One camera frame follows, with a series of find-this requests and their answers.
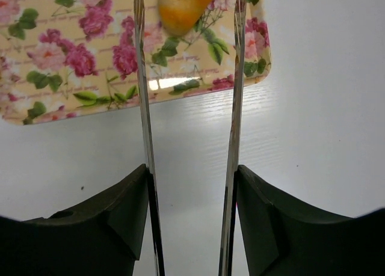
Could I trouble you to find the metal serving tongs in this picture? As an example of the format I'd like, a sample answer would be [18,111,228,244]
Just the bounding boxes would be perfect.
[134,0,247,276]

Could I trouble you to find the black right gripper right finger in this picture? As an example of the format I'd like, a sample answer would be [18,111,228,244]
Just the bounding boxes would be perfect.
[237,165,384,275]

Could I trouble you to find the striped orange bread roll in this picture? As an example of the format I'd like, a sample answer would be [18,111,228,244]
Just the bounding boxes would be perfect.
[158,0,212,37]

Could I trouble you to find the floral rectangular tray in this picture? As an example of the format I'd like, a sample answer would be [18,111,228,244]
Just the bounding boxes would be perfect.
[0,0,273,126]

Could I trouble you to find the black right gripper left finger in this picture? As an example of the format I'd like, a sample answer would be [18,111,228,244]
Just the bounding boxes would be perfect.
[1,165,149,275]

